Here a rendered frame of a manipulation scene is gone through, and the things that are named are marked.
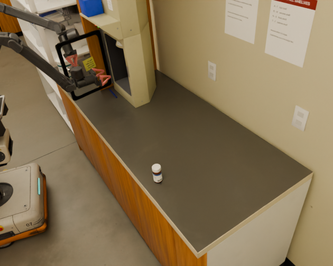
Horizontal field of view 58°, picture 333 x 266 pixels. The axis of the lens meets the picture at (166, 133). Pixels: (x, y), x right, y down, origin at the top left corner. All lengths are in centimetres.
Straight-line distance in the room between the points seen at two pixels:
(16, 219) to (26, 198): 18
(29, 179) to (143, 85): 132
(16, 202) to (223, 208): 171
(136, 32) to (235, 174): 96
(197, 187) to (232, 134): 43
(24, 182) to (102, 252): 87
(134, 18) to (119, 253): 162
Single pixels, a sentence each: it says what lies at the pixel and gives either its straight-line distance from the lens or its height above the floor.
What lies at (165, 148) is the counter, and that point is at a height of 94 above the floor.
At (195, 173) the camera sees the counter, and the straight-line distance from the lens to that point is 151.
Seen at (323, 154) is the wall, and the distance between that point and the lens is 156.
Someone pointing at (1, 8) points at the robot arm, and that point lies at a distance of 223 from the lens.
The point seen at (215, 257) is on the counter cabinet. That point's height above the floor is 81.
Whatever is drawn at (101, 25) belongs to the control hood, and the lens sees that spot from 173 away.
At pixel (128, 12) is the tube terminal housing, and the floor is 154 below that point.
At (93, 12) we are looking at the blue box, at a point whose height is 153.
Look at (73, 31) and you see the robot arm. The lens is 206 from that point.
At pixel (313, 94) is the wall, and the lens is 145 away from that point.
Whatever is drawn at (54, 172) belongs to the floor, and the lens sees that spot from 313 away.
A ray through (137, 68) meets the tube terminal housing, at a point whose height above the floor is 121.
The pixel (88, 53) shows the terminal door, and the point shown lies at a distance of 205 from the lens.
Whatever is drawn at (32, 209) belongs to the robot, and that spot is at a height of 28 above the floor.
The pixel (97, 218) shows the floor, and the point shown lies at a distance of 262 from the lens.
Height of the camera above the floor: 204
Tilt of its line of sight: 39 degrees down
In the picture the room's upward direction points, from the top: 6 degrees counter-clockwise
